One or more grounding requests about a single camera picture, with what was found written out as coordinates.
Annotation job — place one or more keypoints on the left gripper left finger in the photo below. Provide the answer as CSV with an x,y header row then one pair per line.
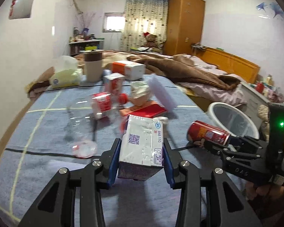
x,y
55,205

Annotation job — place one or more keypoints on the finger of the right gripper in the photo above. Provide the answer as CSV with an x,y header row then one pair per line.
x,y
239,141
214,148

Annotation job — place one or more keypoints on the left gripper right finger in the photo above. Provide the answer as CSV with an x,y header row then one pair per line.
x,y
207,198

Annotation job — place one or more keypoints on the red drink can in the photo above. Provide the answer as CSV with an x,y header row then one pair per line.
x,y
199,132

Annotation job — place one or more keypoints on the white purple carton box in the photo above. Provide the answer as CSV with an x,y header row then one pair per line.
x,y
141,151

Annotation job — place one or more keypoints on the white round trash bin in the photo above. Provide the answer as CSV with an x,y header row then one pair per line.
x,y
232,120

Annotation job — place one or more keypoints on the right hand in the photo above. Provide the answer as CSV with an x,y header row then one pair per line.
x,y
272,191

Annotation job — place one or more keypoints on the floral quilted jacket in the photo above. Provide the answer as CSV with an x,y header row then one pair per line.
x,y
272,117

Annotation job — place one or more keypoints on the grey drawer nightstand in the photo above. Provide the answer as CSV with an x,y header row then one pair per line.
x,y
254,100

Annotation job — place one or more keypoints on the pink bed quilt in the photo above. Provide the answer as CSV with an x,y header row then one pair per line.
x,y
234,97

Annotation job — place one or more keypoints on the red jar on nightstand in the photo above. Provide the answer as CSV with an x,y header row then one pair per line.
x,y
260,87

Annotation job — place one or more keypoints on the red orange flat packet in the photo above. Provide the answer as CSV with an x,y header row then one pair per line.
x,y
150,109

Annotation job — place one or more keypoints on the wooden headboard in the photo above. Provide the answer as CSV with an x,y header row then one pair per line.
x,y
229,63

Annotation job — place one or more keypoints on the brown fleece blanket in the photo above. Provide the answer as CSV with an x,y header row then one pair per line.
x,y
167,67

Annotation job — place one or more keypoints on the clear plastic bottle red label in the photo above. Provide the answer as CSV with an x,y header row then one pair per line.
x,y
86,115

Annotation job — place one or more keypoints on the crumpled white paper bag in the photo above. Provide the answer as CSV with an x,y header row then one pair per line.
x,y
140,93

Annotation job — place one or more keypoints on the white orange square box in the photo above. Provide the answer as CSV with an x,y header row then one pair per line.
x,y
131,70

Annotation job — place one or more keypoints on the small red white milk carton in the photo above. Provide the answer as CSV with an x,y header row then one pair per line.
x,y
113,83

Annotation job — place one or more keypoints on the brown teddy bear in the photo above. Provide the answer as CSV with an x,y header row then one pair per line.
x,y
151,43

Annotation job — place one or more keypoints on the orange wooden wardrobe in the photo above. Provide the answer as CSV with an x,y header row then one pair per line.
x,y
184,26

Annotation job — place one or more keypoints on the patterned window curtain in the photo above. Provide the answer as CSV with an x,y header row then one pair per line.
x,y
142,16

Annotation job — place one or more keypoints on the brown beige cup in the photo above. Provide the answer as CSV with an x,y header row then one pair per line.
x,y
93,64

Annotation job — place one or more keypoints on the cluttered side shelf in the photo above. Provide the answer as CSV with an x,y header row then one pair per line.
x,y
83,40

